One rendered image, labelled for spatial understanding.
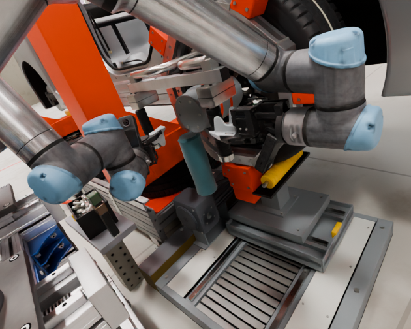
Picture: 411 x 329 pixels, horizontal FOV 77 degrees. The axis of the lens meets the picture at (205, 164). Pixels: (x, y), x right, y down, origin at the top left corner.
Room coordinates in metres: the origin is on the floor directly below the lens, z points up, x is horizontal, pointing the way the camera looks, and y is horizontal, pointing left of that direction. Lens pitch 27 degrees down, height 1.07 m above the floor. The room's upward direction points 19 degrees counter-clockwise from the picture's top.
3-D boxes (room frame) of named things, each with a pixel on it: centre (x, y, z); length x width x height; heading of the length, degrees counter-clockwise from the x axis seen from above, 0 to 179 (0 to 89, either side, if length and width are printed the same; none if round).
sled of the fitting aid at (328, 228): (0.99, -0.30, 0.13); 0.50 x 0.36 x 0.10; 39
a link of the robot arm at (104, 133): (0.56, 0.19, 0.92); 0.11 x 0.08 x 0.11; 152
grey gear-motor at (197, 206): (1.14, 0.01, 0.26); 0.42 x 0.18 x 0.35; 129
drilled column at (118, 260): (1.06, 0.58, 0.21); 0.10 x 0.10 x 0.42; 39
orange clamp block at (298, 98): (0.67, -0.34, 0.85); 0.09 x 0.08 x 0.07; 39
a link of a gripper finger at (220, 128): (0.59, -0.06, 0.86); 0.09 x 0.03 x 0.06; 47
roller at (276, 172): (0.88, -0.29, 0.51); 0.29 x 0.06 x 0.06; 129
